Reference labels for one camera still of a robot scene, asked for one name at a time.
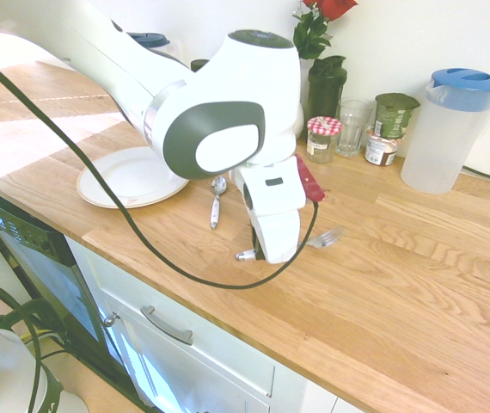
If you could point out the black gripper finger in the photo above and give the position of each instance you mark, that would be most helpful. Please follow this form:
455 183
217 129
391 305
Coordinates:
258 245

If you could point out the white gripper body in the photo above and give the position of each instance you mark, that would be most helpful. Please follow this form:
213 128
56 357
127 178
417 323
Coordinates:
277 228

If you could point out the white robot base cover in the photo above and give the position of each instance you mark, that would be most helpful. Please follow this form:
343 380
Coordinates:
0 365

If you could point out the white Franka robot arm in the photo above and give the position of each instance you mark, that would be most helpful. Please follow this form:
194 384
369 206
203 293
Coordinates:
249 77

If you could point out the white plate with gold rim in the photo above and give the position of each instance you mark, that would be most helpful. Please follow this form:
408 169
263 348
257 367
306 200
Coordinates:
137 176

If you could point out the jam jar with checkered lid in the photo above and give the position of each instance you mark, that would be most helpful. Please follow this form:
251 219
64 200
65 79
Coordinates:
323 142

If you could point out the clear drinking glass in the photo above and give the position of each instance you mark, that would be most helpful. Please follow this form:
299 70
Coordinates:
352 125

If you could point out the brown and white yogurt cup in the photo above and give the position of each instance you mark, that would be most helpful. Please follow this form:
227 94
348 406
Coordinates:
380 150

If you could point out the dark green shaker bottle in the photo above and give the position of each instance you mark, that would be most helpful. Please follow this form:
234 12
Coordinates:
324 92

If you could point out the green yogurt cup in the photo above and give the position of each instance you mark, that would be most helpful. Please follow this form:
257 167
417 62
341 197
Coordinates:
393 116

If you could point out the silver round knob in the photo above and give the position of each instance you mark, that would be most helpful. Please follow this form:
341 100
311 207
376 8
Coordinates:
111 319

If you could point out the clear pitcher with blue lid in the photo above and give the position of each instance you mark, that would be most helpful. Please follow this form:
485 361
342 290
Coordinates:
442 137

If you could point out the red roses with green leaves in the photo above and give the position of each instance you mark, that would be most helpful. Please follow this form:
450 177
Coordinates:
314 34

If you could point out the pitcher with dark blue lid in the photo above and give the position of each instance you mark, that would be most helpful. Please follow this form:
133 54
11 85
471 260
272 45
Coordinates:
150 39

